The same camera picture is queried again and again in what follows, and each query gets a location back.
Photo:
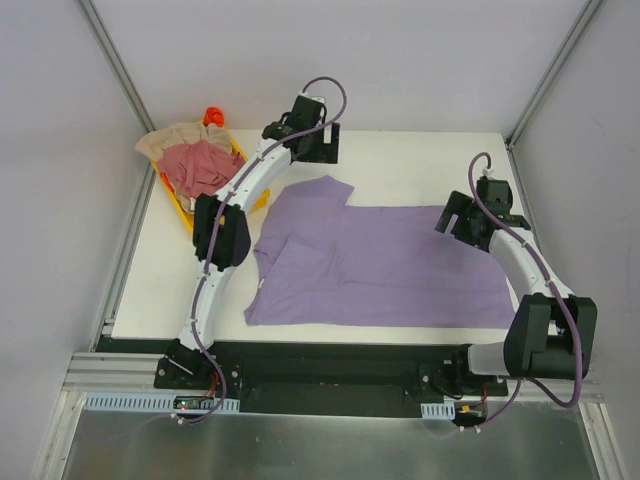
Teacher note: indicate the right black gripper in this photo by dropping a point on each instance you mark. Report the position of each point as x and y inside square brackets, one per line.
[454, 218]

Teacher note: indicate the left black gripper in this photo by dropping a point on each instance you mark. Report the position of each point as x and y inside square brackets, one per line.
[325, 143]

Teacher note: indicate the purple t-shirt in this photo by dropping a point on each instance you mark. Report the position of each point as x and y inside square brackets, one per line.
[322, 261]

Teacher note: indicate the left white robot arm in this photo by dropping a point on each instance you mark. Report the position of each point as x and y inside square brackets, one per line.
[221, 235]

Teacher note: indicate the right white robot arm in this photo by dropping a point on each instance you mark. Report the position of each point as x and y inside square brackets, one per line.
[551, 335]

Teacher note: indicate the orange red cloth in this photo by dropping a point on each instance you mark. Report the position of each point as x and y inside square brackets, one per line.
[213, 116]

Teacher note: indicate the pink t-shirt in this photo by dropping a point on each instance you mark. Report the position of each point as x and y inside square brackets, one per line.
[199, 168]

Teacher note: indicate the beige t-shirt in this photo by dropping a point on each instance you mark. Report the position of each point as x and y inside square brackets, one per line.
[154, 144]

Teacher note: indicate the yellow plastic tray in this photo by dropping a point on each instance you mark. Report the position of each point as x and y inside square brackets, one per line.
[186, 207]

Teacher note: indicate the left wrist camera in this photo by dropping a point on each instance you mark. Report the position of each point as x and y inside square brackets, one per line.
[315, 98]

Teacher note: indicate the right white cable duct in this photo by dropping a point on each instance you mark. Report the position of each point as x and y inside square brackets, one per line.
[438, 411]

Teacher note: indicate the white cable duct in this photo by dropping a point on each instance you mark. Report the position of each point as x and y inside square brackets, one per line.
[158, 403]
[438, 411]

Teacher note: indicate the left white cable duct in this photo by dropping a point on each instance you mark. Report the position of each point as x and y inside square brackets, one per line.
[158, 403]

